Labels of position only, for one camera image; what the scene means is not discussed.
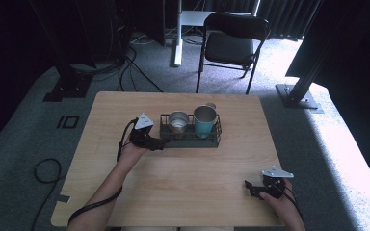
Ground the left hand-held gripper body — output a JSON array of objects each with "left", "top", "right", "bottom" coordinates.
[{"left": 129, "top": 112, "right": 157, "bottom": 148}]

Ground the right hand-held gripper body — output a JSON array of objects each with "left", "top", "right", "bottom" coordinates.
[{"left": 262, "top": 166, "right": 294, "bottom": 200}]

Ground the silver metal cup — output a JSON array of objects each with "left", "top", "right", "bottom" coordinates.
[{"left": 168, "top": 110, "right": 191, "bottom": 135}]

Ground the black wire basket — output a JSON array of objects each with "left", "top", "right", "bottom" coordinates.
[{"left": 159, "top": 113, "right": 223, "bottom": 149}]

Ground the teal metal cup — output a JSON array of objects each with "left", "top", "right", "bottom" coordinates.
[{"left": 193, "top": 105, "right": 219, "bottom": 139}]

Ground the person's right hand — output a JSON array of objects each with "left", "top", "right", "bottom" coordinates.
[{"left": 259, "top": 179, "right": 298, "bottom": 217}]

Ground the person's left hand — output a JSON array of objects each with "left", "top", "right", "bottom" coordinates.
[{"left": 117, "top": 134, "right": 148, "bottom": 167}]

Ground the black stand with dark base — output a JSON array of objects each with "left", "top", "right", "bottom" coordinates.
[{"left": 28, "top": 0, "right": 94, "bottom": 103}]

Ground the black metal stand with plate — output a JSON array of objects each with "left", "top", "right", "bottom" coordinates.
[{"left": 275, "top": 0, "right": 325, "bottom": 114}]

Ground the black folding chair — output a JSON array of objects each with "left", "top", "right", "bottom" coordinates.
[{"left": 196, "top": 12, "right": 272, "bottom": 95}]

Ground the right hand-held gripper cable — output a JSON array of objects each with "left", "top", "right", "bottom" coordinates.
[{"left": 275, "top": 184, "right": 304, "bottom": 219}]

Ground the hand-held gripper cable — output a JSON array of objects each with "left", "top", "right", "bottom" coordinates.
[
  {"left": 30, "top": 117, "right": 140, "bottom": 231},
  {"left": 275, "top": 184, "right": 304, "bottom": 219}
]

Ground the bundle of black floor cables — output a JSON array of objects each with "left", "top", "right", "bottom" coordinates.
[{"left": 70, "top": 32, "right": 165, "bottom": 94}]

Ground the left hand-held gripper cable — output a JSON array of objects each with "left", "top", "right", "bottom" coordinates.
[{"left": 30, "top": 117, "right": 140, "bottom": 231}]

